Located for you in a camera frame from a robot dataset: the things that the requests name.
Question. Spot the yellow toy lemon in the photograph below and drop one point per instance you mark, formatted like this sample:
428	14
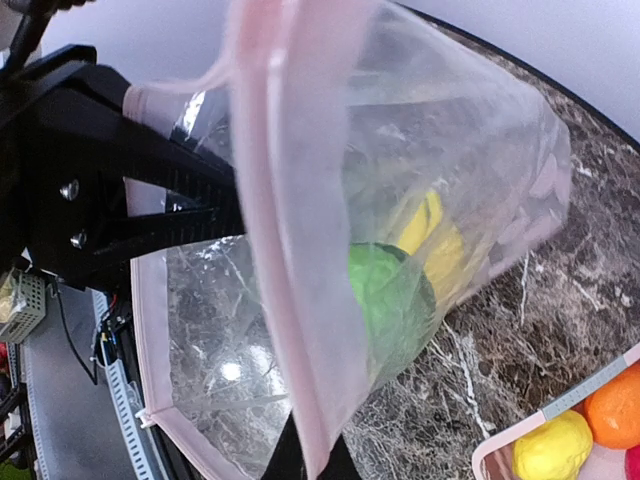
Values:
555	450

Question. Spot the red toy apple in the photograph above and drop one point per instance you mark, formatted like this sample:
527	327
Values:
632	463

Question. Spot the yellow toy banana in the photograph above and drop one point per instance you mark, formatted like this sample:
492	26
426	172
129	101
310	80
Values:
441	244

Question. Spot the pink plastic basket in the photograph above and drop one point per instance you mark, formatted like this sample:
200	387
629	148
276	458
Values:
492	459

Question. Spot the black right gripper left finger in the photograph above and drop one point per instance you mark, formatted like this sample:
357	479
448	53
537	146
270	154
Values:
287	461

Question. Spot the green toy watermelon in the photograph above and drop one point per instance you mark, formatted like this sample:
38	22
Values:
398	306

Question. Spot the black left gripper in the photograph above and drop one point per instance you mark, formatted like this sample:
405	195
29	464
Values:
57	194

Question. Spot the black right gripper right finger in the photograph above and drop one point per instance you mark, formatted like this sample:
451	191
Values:
340	465

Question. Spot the orange toy fruit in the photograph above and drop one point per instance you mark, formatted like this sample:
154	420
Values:
612	411

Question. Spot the white slotted cable duct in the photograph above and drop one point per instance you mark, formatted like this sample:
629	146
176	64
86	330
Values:
141	447

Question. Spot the clear zip top bag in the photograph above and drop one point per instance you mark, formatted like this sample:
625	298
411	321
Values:
343	115

